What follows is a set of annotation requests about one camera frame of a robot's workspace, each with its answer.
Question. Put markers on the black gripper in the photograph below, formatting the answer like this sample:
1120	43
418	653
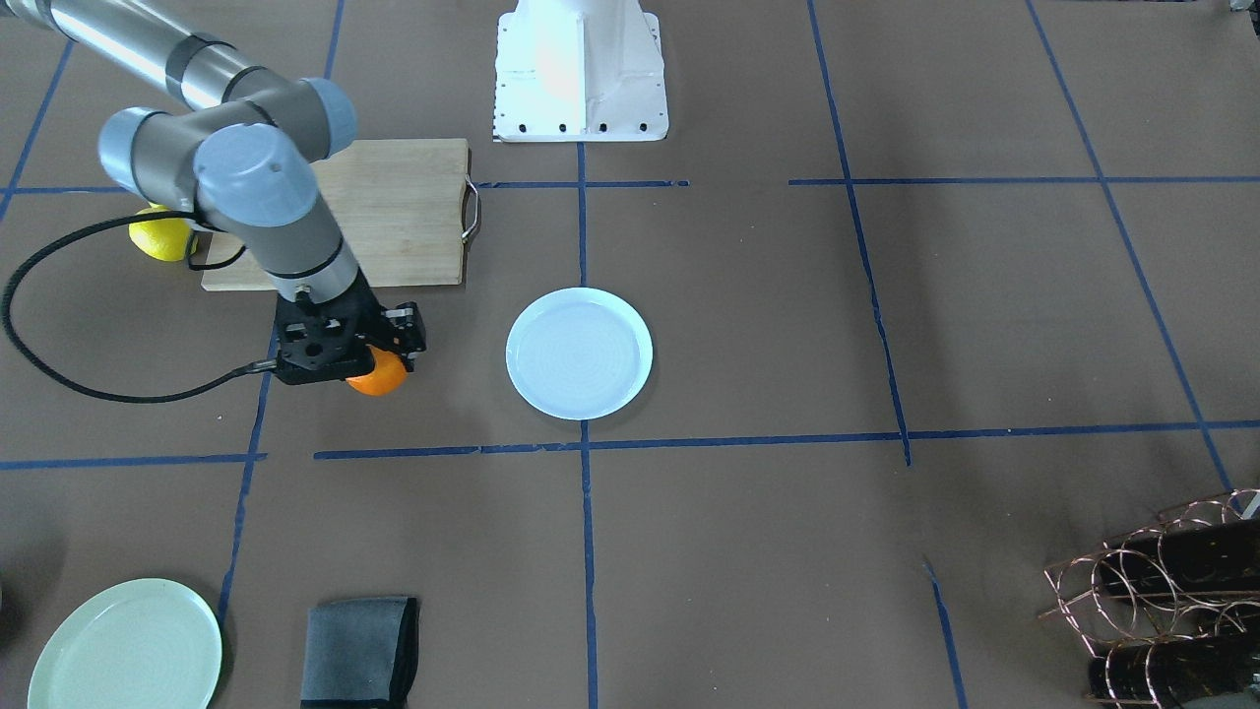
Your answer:
405	330

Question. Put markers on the orange mandarin fruit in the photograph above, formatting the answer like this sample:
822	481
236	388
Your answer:
387	374

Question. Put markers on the light blue plate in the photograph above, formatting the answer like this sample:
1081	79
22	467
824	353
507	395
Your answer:
579	353

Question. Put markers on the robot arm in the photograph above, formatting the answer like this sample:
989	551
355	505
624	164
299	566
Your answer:
238	161

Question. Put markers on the light green plate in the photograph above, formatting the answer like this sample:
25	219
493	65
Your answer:
147	643

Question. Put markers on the bamboo cutting board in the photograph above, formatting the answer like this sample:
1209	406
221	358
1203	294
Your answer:
401	206

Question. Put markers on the lower yellow lemon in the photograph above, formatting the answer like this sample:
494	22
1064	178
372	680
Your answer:
165	240

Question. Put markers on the folded grey cloth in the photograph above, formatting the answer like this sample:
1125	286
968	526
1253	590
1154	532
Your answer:
361	653

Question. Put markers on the dark wine bottle lower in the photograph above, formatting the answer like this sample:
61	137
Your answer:
1207	672

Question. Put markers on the dark wine bottle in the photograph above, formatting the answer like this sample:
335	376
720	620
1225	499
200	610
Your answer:
1208	562
1207	672

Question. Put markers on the dark wine bottle upper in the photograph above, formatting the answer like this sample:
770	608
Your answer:
1208	562

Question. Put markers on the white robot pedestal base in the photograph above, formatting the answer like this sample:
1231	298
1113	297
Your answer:
573	71

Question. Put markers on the copper wire bottle rack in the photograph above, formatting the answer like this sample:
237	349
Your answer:
1168	612

